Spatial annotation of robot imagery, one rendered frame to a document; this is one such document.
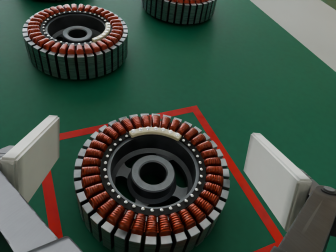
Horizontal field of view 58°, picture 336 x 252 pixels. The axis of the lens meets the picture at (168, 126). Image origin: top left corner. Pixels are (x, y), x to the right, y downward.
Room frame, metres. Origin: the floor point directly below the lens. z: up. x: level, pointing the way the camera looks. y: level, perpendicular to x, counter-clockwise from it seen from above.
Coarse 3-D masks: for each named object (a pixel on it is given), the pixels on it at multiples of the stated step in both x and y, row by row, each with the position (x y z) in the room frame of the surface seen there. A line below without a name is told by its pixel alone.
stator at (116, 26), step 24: (24, 24) 0.29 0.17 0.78; (48, 24) 0.30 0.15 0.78; (72, 24) 0.32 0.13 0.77; (96, 24) 0.33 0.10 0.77; (120, 24) 0.31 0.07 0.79; (48, 48) 0.25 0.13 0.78; (72, 48) 0.25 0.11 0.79; (96, 48) 0.26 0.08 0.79; (120, 48) 0.28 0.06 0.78; (48, 72) 0.24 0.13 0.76; (72, 72) 0.24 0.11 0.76; (96, 72) 0.26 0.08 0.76
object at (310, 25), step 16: (256, 0) 0.54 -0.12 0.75; (272, 0) 0.55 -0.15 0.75; (288, 0) 0.56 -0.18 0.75; (304, 0) 0.57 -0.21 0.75; (320, 0) 0.59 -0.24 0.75; (272, 16) 0.49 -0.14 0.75; (288, 16) 0.50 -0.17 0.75; (304, 16) 0.51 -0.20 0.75; (320, 16) 0.52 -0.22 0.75; (304, 32) 0.45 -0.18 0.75; (320, 32) 0.46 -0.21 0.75; (320, 48) 0.41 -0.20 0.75
